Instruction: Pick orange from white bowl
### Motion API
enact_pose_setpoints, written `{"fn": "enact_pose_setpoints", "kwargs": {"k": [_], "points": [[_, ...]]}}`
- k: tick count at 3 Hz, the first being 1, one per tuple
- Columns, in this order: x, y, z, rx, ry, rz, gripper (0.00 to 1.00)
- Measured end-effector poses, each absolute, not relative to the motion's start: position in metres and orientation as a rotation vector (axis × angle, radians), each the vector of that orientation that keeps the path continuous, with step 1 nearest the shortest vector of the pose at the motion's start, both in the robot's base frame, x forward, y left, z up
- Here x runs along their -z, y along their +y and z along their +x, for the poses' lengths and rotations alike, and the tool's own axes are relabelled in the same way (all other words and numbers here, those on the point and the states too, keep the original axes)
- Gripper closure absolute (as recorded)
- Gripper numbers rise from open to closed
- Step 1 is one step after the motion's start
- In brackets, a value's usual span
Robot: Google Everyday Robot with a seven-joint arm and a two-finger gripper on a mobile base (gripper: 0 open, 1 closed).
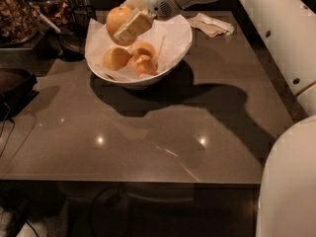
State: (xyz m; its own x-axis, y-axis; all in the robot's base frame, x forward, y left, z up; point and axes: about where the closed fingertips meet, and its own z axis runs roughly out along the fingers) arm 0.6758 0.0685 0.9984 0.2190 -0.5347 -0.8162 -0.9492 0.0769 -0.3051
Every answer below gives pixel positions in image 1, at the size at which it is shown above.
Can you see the dark glass cup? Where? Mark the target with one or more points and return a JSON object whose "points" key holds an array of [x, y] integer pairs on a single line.
{"points": [[72, 45]]}

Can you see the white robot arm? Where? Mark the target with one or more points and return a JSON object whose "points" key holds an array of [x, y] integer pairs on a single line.
{"points": [[287, 201]]}

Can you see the left orange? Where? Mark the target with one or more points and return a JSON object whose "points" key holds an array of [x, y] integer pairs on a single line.
{"points": [[116, 58]]}

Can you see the large glass snack jar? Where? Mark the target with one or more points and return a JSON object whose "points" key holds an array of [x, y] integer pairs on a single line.
{"points": [[18, 23]]}

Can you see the back hidden orange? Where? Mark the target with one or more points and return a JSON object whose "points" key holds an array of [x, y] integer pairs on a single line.
{"points": [[145, 48]]}

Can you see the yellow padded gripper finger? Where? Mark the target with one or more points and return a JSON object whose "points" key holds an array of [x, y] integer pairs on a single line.
{"points": [[138, 23], [132, 4]]}

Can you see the large top orange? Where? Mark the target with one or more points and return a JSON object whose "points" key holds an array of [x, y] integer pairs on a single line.
{"points": [[116, 17]]}

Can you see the white bowl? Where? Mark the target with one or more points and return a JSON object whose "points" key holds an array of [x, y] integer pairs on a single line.
{"points": [[177, 40]]}

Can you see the black wire basket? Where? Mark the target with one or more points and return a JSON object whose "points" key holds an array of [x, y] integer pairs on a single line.
{"points": [[83, 15]]}

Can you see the front orange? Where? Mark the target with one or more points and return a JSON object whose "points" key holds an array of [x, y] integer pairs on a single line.
{"points": [[142, 64]]}

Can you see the black device on left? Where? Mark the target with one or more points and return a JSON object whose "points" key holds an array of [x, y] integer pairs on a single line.
{"points": [[16, 91]]}

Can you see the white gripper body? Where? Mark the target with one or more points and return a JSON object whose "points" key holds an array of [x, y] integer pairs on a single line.
{"points": [[159, 9]]}

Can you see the metal tray stand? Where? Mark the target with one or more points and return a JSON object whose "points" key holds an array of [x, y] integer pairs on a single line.
{"points": [[33, 55]]}

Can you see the crumpled paper napkin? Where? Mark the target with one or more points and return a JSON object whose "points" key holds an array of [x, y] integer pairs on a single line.
{"points": [[210, 26]]}

